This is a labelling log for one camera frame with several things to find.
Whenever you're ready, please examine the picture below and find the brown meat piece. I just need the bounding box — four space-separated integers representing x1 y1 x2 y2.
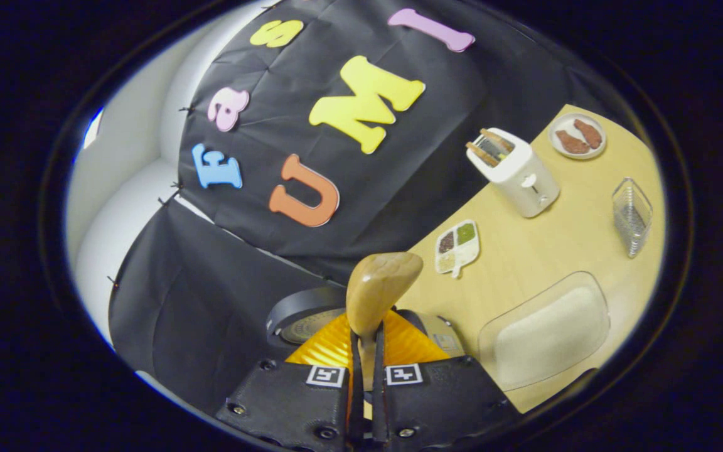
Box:
574 119 603 149
556 130 590 155

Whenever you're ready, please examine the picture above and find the black backdrop cloth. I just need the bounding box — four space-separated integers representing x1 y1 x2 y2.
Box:
109 0 594 415

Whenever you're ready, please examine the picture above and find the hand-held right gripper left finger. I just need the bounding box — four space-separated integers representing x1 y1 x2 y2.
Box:
214 311 365 452

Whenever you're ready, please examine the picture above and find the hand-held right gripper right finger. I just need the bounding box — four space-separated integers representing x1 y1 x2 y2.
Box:
371 311 522 452

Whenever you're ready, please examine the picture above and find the toast slice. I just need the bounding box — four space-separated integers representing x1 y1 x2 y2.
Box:
466 141 501 168
479 127 516 153

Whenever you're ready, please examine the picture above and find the white divided bean plate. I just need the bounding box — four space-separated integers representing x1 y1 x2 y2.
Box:
434 220 481 279

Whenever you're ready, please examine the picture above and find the clear mesh chopstick holder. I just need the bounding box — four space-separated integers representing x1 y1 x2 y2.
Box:
611 178 653 259

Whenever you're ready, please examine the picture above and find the white toaster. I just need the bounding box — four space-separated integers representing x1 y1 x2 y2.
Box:
465 127 561 219

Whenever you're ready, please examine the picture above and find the clear tray of rice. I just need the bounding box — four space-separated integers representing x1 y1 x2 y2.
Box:
478 271 611 393

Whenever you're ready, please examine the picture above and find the wooden spoon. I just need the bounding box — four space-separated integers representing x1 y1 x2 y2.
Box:
345 251 425 421

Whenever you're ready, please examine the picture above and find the round white meat plate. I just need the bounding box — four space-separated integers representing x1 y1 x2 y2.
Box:
548 113 607 160

